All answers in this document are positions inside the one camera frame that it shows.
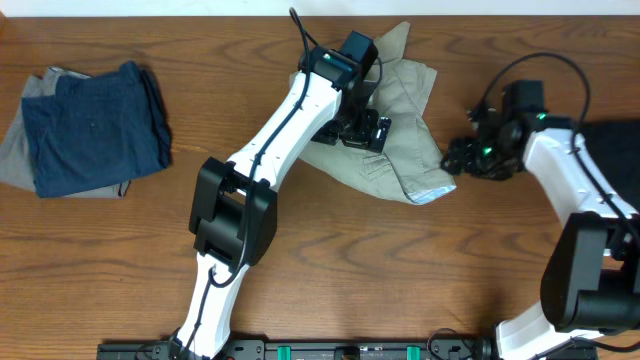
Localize khaki shorts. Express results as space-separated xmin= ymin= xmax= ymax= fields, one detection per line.
xmin=299 ymin=21 xmax=456 ymax=205

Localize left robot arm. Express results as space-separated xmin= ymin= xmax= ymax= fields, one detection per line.
xmin=169 ymin=32 xmax=391 ymax=359

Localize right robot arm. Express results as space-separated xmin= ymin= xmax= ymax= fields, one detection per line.
xmin=441 ymin=80 xmax=639 ymax=359

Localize black folded garment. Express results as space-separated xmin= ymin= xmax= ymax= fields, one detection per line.
xmin=581 ymin=120 xmax=640 ymax=210

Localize navy blue folded shorts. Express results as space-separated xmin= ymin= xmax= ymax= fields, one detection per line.
xmin=21 ymin=61 xmax=171 ymax=198

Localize grey folded garment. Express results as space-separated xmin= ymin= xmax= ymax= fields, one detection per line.
xmin=1 ymin=67 xmax=130 ymax=199

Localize right green rail clamp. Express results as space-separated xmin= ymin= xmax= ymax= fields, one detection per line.
xmin=406 ymin=346 xmax=421 ymax=360

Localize green rail clamp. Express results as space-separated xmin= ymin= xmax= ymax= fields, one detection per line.
xmin=277 ymin=346 xmax=292 ymax=360
xmin=406 ymin=346 xmax=421 ymax=360

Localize left green rail clamp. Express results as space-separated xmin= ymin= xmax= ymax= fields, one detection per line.
xmin=277 ymin=346 xmax=292 ymax=360

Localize black mounting rail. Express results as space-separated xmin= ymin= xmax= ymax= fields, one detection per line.
xmin=96 ymin=338 xmax=599 ymax=360

